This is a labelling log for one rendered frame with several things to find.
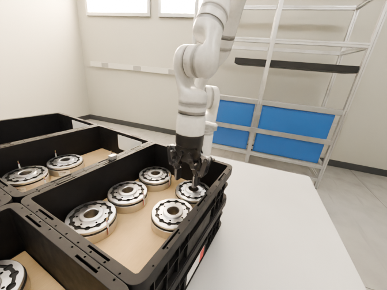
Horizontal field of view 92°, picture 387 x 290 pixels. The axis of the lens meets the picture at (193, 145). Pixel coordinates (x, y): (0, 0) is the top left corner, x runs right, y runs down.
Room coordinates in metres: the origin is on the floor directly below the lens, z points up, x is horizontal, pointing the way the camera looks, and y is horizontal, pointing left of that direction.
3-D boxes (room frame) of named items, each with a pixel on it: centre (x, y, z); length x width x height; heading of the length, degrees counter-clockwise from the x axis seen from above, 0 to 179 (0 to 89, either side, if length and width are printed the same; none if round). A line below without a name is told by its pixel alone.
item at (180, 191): (0.45, -0.01, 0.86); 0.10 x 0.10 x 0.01
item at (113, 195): (0.42, 0.17, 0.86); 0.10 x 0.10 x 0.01
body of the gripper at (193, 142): (0.47, 0.01, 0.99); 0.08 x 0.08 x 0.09
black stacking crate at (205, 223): (0.39, 0.10, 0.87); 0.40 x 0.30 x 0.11; 154
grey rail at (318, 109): (2.19, -0.70, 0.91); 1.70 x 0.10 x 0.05; 74
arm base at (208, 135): (0.77, -0.03, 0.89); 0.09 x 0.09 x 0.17; 73
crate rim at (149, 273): (0.39, 0.10, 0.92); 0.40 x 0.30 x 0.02; 154
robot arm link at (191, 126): (0.48, 0.00, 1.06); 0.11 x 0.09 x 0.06; 148
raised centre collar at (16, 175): (0.45, 0.47, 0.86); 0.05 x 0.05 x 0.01
